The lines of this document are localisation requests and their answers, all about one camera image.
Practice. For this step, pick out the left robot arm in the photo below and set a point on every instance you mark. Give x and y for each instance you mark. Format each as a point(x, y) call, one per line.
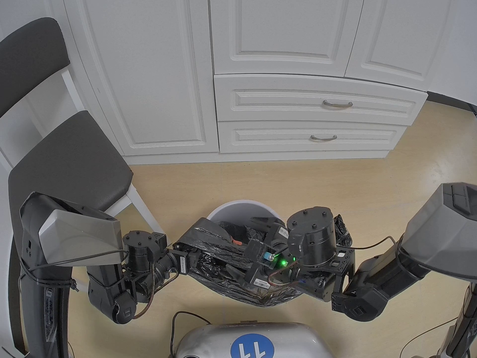
point(74, 233)

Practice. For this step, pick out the black plastic bag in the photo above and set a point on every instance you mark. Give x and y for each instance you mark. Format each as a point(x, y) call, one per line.
point(223, 259)

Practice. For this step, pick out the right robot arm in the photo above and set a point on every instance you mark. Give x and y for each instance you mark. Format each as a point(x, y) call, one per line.
point(439, 229)

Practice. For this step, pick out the crumpled black plastic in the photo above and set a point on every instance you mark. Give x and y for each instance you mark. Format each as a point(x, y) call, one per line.
point(343, 229)

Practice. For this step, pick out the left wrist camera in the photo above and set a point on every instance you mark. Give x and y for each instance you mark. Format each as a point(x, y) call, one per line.
point(157, 241)

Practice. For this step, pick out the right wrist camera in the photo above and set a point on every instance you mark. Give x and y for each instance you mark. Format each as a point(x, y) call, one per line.
point(257, 250)

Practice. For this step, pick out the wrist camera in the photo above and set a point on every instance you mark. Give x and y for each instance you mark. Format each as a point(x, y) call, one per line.
point(157, 241)
point(257, 250)

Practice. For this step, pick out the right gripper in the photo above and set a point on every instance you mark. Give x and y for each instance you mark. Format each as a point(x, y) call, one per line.
point(285, 252)

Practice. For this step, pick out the white wardrobe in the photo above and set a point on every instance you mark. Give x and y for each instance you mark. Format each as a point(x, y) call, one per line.
point(149, 69)

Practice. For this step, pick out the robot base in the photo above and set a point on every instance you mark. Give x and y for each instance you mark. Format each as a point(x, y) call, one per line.
point(223, 341)

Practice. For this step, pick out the white chair grey cushions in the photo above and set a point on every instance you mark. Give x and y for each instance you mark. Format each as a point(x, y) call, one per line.
point(70, 170)

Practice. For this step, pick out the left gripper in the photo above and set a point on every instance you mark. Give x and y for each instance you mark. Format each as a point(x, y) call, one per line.
point(177, 263)

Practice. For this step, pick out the white trash bin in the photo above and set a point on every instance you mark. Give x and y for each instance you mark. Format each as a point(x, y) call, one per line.
point(238, 207)

